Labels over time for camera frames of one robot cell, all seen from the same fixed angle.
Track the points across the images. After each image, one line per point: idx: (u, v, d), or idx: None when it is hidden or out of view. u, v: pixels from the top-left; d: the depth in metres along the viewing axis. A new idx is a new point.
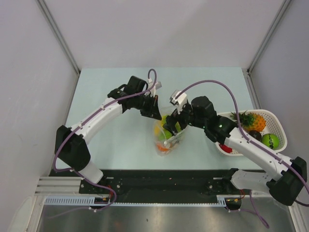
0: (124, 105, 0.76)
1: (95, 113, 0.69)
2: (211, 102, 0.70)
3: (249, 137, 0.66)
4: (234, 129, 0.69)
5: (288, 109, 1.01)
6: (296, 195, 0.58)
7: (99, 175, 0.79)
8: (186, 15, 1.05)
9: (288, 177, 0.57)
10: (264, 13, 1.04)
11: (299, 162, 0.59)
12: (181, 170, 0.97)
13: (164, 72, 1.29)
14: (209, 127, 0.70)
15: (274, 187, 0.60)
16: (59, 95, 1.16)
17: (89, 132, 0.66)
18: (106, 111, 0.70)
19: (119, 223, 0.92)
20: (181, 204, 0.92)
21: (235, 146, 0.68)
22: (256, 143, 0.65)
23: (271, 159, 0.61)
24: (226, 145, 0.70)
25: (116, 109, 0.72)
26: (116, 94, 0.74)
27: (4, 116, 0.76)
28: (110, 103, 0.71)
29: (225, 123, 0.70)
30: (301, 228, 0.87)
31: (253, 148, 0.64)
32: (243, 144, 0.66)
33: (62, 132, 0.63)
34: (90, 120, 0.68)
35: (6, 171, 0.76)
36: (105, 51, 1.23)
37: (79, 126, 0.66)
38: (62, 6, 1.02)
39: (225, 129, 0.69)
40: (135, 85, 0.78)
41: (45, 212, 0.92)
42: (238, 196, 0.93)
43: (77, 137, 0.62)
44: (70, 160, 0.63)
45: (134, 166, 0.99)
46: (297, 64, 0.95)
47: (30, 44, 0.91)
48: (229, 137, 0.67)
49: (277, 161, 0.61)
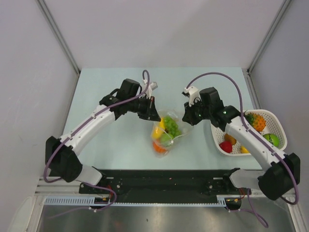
0: (117, 111, 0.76)
1: (86, 122, 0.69)
2: (217, 92, 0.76)
3: (248, 126, 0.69)
4: (237, 117, 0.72)
5: (287, 109, 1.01)
6: (281, 190, 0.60)
7: (99, 177, 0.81)
8: (186, 16, 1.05)
9: (277, 168, 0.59)
10: (264, 12, 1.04)
11: (293, 158, 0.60)
12: (182, 170, 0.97)
13: (163, 72, 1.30)
14: (213, 113, 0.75)
15: (262, 178, 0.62)
16: (59, 95, 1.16)
17: (79, 143, 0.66)
18: (98, 121, 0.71)
19: (119, 223, 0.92)
20: (181, 204, 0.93)
21: (234, 133, 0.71)
22: (254, 132, 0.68)
23: (265, 148, 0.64)
24: (227, 132, 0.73)
25: (107, 117, 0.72)
26: (108, 101, 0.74)
27: (4, 117, 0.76)
28: (101, 112, 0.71)
29: (229, 111, 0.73)
30: (301, 228, 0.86)
31: (250, 137, 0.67)
32: (241, 132, 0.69)
33: (52, 143, 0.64)
34: (81, 130, 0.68)
35: (6, 171, 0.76)
36: (105, 51, 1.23)
37: (68, 137, 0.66)
38: (61, 6, 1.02)
39: (228, 115, 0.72)
40: (128, 89, 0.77)
41: (45, 212, 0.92)
42: (238, 196, 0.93)
43: (67, 148, 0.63)
44: (60, 172, 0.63)
45: (135, 166, 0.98)
46: (296, 65, 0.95)
47: (30, 44, 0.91)
48: (229, 123, 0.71)
49: (270, 152, 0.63)
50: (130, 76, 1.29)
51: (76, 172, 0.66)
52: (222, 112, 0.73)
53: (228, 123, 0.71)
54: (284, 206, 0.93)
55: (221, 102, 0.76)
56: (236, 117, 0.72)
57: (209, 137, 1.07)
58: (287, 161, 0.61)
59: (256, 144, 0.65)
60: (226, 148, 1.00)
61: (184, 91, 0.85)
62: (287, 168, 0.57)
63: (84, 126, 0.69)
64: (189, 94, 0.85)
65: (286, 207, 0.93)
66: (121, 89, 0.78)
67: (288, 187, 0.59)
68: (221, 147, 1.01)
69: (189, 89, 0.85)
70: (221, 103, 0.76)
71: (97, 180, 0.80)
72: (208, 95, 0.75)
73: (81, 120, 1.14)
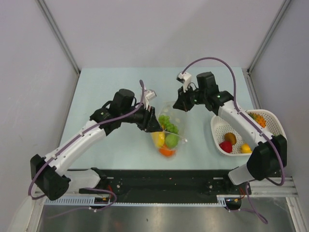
0: (108, 127, 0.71)
1: (73, 140, 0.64)
2: (213, 76, 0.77)
3: (240, 109, 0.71)
4: (230, 101, 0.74)
5: (287, 109, 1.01)
6: (269, 170, 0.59)
7: (97, 179, 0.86)
8: (186, 15, 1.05)
9: (263, 148, 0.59)
10: (264, 12, 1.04)
11: (281, 138, 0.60)
12: (182, 170, 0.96)
13: (163, 72, 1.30)
14: (208, 97, 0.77)
15: (250, 158, 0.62)
16: (59, 95, 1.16)
17: (64, 164, 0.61)
18: (85, 138, 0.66)
19: (119, 223, 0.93)
20: (181, 204, 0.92)
21: (226, 116, 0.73)
22: (245, 115, 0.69)
23: (253, 129, 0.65)
24: (219, 116, 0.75)
25: (96, 135, 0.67)
26: (98, 116, 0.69)
27: (4, 116, 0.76)
28: (90, 129, 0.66)
29: (223, 95, 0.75)
30: (301, 229, 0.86)
31: (240, 119, 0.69)
32: (232, 114, 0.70)
33: (36, 161, 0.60)
34: (66, 149, 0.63)
35: (6, 171, 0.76)
36: (105, 51, 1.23)
37: (53, 156, 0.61)
38: (61, 6, 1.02)
39: (222, 99, 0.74)
40: (120, 103, 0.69)
41: (44, 212, 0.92)
42: (238, 196, 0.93)
43: (50, 170, 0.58)
44: (44, 192, 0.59)
45: (134, 166, 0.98)
46: (296, 64, 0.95)
47: (30, 44, 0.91)
48: (222, 106, 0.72)
49: (259, 133, 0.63)
50: (130, 76, 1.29)
51: (61, 191, 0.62)
52: (216, 96, 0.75)
53: (221, 106, 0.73)
54: (284, 207, 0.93)
55: (216, 86, 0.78)
56: (230, 101, 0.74)
57: (209, 136, 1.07)
58: (275, 142, 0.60)
59: (245, 125, 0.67)
60: (226, 148, 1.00)
61: (178, 77, 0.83)
62: (273, 147, 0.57)
63: (71, 144, 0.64)
64: (184, 79, 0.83)
65: (286, 207, 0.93)
66: (113, 102, 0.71)
67: (274, 167, 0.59)
68: (221, 147, 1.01)
69: (184, 75, 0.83)
70: (216, 87, 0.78)
71: (95, 182, 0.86)
72: (204, 79, 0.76)
73: (81, 120, 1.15)
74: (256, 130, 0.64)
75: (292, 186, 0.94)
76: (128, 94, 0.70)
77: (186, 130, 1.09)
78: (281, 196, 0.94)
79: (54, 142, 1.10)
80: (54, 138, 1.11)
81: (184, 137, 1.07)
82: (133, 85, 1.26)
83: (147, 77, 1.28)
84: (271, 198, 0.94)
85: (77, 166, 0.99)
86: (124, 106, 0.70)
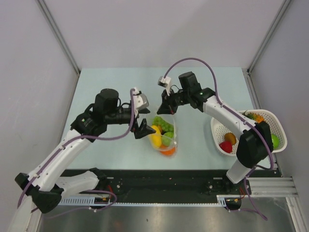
0: (91, 133, 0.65)
1: (54, 155, 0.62)
2: (193, 74, 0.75)
3: (222, 103, 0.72)
4: (212, 96, 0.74)
5: (287, 109, 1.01)
6: (257, 156, 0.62)
7: (95, 181, 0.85)
8: (186, 15, 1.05)
9: (249, 135, 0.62)
10: (264, 12, 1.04)
11: (264, 124, 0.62)
12: (182, 171, 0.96)
13: (163, 72, 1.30)
14: (191, 95, 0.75)
15: (239, 147, 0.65)
16: (59, 95, 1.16)
17: (48, 181, 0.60)
18: (67, 152, 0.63)
19: (119, 223, 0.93)
20: (181, 204, 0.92)
21: (210, 110, 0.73)
22: (228, 107, 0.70)
23: (238, 119, 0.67)
24: (204, 111, 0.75)
25: (78, 146, 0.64)
26: (79, 124, 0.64)
27: (4, 116, 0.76)
28: (69, 141, 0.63)
29: (206, 93, 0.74)
30: (301, 228, 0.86)
31: (224, 112, 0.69)
32: (216, 108, 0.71)
33: (20, 180, 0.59)
34: (49, 166, 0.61)
35: (5, 171, 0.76)
36: (105, 51, 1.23)
37: (35, 175, 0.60)
38: (62, 6, 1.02)
39: (205, 96, 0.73)
40: (103, 106, 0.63)
41: (44, 212, 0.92)
42: (238, 196, 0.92)
43: (33, 189, 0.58)
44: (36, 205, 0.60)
45: (134, 166, 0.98)
46: (296, 65, 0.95)
47: (30, 44, 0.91)
48: (205, 102, 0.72)
49: (242, 122, 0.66)
50: (130, 76, 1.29)
51: (54, 200, 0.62)
52: (199, 94, 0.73)
53: (204, 103, 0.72)
54: (284, 206, 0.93)
55: (198, 83, 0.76)
56: (212, 97, 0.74)
57: (209, 136, 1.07)
58: (259, 128, 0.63)
59: (230, 117, 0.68)
60: (226, 148, 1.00)
61: (161, 81, 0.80)
62: (259, 133, 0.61)
63: (53, 160, 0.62)
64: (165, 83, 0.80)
65: (286, 207, 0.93)
66: (95, 107, 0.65)
67: (262, 153, 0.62)
68: (221, 147, 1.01)
69: (165, 79, 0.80)
70: (198, 86, 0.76)
71: (93, 184, 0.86)
72: (185, 78, 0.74)
73: None
74: (240, 119, 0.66)
75: (292, 186, 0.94)
76: (111, 97, 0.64)
77: (186, 130, 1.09)
78: (281, 196, 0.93)
79: (54, 142, 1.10)
80: (54, 138, 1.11)
81: (184, 137, 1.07)
82: (133, 85, 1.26)
83: (147, 77, 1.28)
84: (271, 198, 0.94)
85: (78, 166, 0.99)
86: (107, 108, 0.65)
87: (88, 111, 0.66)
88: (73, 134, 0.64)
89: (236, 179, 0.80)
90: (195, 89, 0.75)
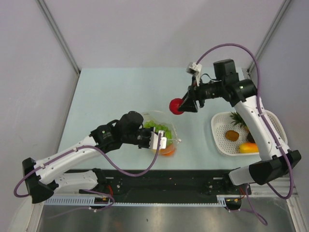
0: (105, 147, 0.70)
1: (65, 153, 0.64)
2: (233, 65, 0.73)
3: (262, 112, 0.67)
4: (251, 96, 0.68)
5: (287, 109, 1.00)
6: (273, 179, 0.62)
7: (93, 183, 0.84)
8: (186, 16, 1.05)
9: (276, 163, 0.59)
10: (263, 12, 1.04)
11: (297, 157, 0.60)
12: (182, 170, 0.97)
13: (163, 72, 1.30)
14: (227, 85, 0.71)
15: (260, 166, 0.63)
16: (59, 94, 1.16)
17: (49, 175, 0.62)
18: (78, 154, 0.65)
19: (119, 223, 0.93)
20: (182, 204, 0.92)
21: (243, 112, 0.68)
22: (265, 120, 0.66)
23: (271, 139, 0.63)
24: (235, 108, 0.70)
25: (90, 153, 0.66)
26: (98, 135, 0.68)
27: (4, 117, 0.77)
28: (84, 146, 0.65)
29: (247, 84, 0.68)
30: (301, 228, 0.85)
31: (259, 123, 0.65)
32: (251, 114, 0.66)
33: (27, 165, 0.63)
34: (56, 160, 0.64)
35: (4, 171, 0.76)
36: (105, 51, 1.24)
37: (41, 165, 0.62)
38: (62, 6, 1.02)
39: (243, 92, 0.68)
40: (126, 126, 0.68)
41: (44, 212, 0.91)
42: (238, 196, 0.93)
43: (35, 178, 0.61)
44: (29, 194, 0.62)
45: (133, 164, 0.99)
46: (296, 64, 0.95)
47: (30, 45, 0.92)
48: (243, 102, 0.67)
49: (275, 145, 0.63)
50: (130, 76, 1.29)
51: (46, 195, 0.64)
52: (239, 87, 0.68)
53: (243, 102, 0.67)
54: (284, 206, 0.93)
55: (235, 75, 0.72)
56: (251, 97, 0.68)
57: (209, 136, 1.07)
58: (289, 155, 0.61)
59: (263, 132, 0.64)
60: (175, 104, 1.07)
61: (192, 66, 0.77)
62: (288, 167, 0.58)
63: (62, 156, 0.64)
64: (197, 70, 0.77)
65: (286, 207, 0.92)
66: (118, 123, 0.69)
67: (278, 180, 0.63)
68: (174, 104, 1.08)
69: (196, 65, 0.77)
70: (236, 79, 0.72)
71: (91, 185, 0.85)
72: (222, 64, 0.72)
73: (81, 120, 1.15)
74: (273, 141, 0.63)
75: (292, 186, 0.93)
76: (136, 119, 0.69)
77: (187, 129, 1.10)
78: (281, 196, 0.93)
79: (54, 141, 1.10)
80: (55, 137, 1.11)
81: (184, 137, 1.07)
82: (132, 85, 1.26)
83: (146, 77, 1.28)
84: (271, 198, 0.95)
85: (78, 166, 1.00)
86: (128, 130, 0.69)
87: (109, 125, 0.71)
88: (91, 142, 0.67)
89: (237, 181, 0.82)
90: (231, 79, 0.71)
